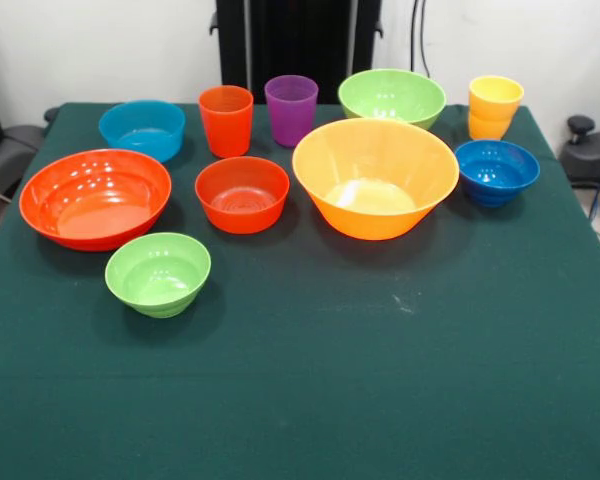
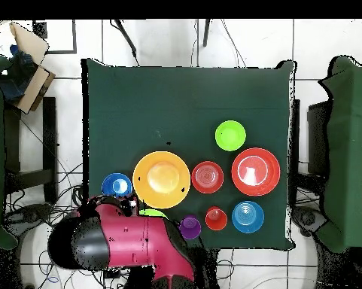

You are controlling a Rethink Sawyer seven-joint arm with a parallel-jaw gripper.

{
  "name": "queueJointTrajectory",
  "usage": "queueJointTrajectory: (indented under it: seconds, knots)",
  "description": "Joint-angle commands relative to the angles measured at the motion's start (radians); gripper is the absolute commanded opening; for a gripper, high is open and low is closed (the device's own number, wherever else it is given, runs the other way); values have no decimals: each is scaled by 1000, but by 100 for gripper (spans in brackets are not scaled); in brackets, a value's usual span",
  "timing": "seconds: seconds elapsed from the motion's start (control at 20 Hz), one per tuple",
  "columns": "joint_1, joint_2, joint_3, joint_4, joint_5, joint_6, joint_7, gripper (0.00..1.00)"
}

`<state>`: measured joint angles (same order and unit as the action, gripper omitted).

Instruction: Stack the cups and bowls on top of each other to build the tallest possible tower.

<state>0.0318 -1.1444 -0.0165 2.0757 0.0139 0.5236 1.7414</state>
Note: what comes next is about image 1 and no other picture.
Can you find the purple plastic cup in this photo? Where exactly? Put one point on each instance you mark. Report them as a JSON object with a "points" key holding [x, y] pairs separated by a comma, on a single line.
{"points": [[290, 120]]}

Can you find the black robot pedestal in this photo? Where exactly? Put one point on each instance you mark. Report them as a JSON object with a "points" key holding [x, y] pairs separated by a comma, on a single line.
{"points": [[290, 40]]}

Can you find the dark blue plastic bowl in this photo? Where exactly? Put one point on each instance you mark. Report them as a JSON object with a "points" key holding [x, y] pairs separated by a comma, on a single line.
{"points": [[497, 172]]}

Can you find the small red plastic bowl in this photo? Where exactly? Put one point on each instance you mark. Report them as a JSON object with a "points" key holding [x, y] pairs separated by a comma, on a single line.
{"points": [[242, 200]]}

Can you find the black chair base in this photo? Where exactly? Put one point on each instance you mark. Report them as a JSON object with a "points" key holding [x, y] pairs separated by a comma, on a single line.
{"points": [[587, 155]]}

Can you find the large orange plastic bowl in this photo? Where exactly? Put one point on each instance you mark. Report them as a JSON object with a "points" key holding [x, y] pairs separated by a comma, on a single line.
{"points": [[375, 170]]}

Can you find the light blue plastic bowl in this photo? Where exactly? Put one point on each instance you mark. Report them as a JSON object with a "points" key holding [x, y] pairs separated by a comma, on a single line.
{"points": [[130, 122]]}

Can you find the large red plastic bowl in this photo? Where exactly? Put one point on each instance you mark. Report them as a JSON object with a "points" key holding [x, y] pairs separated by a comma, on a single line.
{"points": [[95, 205]]}

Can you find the yellow plastic cup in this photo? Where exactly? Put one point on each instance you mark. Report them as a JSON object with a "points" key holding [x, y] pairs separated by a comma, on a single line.
{"points": [[487, 129], [495, 97]]}

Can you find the red plastic cup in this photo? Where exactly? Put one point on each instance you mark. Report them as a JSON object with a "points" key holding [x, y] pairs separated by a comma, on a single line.
{"points": [[226, 127]]}

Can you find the large green plastic bowl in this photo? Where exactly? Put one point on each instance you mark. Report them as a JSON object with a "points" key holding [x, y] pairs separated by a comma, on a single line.
{"points": [[390, 95]]}

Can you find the dark green table cloth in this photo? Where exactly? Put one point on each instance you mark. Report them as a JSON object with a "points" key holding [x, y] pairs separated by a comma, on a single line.
{"points": [[330, 380]]}

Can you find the small green plastic bowl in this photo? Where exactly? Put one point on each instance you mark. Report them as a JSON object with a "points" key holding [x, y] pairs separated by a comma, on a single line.
{"points": [[157, 277]]}

